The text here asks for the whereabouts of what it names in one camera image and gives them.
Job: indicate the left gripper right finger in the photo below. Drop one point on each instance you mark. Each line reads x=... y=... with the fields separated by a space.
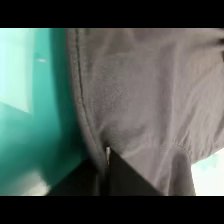
x=128 y=181

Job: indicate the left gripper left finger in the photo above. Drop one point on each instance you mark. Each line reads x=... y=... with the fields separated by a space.
x=81 y=182

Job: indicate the grey garment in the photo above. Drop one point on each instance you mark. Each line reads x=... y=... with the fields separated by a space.
x=143 y=86

